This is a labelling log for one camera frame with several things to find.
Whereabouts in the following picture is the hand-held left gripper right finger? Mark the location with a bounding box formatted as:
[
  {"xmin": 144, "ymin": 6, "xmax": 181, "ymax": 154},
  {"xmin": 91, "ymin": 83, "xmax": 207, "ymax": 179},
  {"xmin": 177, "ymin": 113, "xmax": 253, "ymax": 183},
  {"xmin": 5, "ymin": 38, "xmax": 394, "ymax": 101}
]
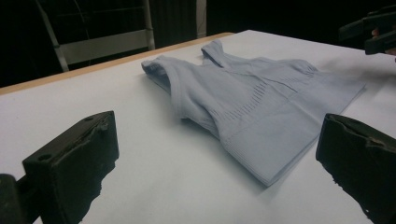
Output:
[{"xmin": 315, "ymin": 113, "xmax": 396, "ymax": 224}]

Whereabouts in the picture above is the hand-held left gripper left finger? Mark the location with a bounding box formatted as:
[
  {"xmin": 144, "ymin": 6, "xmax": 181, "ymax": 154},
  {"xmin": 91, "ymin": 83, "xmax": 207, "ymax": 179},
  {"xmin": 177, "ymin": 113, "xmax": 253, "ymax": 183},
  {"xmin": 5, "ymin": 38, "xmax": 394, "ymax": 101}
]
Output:
[{"xmin": 21, "ymin": 110, "xmax": 120, "ymax": 224}]

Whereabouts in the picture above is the light blue knit tank top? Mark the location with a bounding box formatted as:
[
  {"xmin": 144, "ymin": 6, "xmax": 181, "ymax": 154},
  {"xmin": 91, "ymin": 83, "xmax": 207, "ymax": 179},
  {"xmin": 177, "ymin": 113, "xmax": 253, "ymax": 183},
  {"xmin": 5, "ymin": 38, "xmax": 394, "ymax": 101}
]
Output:
[{"xmin": 140, "ymin": 38, "xmax": 367, "ymax": 188}]

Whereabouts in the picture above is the dark curtain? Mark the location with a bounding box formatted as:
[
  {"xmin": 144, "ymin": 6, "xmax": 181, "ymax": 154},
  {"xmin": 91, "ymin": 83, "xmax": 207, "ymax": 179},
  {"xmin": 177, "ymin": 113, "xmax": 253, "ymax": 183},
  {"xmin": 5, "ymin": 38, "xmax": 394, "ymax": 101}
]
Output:
[{"xmin": 148, "ymin": 0, "xmax": 198, "ymax": 49}]

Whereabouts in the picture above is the grey metal stand frame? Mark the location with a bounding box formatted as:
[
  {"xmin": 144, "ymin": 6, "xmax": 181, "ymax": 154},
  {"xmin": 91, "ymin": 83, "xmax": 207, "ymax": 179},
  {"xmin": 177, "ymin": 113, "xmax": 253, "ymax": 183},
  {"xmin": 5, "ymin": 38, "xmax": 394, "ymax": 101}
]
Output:
[{"xmin": 35, "ymin": 0, "xmax": 156, "ymax": 73}]

